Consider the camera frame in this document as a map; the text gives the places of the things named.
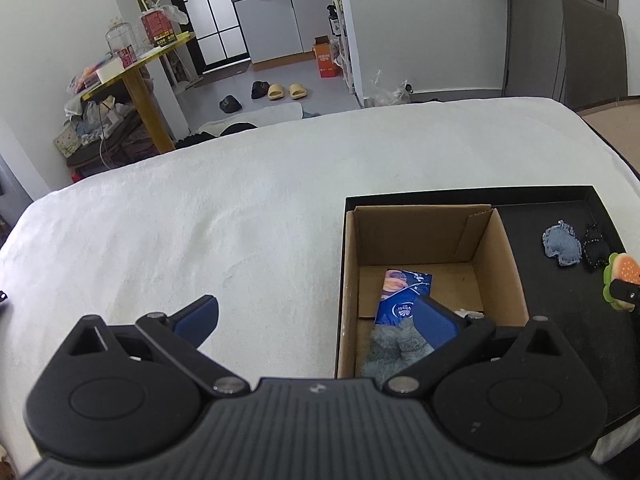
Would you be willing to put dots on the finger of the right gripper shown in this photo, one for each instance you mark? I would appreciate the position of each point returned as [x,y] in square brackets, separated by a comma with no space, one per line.
[625,292]

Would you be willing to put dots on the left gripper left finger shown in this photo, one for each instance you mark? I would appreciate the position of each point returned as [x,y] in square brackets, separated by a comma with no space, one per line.
[176,338]

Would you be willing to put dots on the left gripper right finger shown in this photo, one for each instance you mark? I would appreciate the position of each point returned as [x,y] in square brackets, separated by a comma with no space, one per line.
[453,338]

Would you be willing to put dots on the burger plush toy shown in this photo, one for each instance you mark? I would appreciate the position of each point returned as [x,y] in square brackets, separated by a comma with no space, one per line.
[620,267]

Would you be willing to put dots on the fluffy light blue plush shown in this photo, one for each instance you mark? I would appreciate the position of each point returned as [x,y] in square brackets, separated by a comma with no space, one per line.
[392,348]

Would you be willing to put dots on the denim stuffed toy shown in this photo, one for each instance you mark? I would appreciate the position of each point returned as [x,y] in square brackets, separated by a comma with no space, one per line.
[560,242]

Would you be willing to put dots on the white crumpled tissue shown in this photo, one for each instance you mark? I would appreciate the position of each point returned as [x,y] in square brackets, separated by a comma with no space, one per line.
[467,313]

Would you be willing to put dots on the black stitched stuffed toy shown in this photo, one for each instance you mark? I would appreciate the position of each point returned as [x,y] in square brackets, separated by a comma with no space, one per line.
[595,248]

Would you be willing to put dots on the blue tissue pack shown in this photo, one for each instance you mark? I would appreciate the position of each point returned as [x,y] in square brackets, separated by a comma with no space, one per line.
[400,290]

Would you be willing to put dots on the black plastic tray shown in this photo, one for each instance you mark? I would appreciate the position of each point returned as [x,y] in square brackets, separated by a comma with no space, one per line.
[605,339]

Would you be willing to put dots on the brown cardboard box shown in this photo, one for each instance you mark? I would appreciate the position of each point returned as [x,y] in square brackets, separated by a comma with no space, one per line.
[464,248]

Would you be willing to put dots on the white bed cover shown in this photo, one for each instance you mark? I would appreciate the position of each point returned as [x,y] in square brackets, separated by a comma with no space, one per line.
[256,220]

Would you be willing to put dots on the clutter pile under table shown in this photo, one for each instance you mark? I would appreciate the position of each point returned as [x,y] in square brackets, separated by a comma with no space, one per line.
[102,133]

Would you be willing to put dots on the grey upholstered board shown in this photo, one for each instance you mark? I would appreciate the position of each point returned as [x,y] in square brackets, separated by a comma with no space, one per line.
[595,52]

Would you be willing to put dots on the black slipper left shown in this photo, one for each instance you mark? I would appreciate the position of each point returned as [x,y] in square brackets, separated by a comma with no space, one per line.
[230,105]

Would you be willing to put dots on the black slipper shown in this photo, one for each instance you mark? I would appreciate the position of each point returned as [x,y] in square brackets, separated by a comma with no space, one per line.
[259,89]
[230,105]

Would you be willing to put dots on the crumpled clear plastic bag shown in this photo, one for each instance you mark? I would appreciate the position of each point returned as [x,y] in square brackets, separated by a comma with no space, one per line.
[384,95]

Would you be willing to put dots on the black slipper right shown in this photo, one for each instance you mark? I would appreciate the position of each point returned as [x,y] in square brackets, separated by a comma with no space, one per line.
[259,89]

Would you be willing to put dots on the beige slipper left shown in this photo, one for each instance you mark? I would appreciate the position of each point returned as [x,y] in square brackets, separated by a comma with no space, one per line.
[275,92]

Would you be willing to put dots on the beige slipper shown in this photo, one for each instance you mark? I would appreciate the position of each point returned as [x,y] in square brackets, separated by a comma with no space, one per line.
[275,92]
[297,91]

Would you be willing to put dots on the beige slipper right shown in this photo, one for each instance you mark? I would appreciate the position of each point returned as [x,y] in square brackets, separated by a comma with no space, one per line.
[297,91]

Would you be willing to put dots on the orange carton box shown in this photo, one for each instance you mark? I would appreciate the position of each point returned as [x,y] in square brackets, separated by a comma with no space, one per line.
[324,54]

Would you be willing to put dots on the clear glass jar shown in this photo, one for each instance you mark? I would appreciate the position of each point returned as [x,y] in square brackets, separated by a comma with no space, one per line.
[121,41]

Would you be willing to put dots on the red snack box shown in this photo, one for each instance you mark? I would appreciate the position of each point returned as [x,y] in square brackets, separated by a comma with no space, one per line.
[157,24]

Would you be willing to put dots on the white kitchen cabinet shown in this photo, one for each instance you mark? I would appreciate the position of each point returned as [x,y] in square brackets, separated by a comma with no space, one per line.
[280,32]

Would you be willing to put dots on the black spray bottle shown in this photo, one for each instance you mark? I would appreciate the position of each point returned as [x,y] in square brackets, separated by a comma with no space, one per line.
[334,20]

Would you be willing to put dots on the black framed glass door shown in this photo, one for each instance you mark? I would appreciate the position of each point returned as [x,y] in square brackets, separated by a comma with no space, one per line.
[218,39]

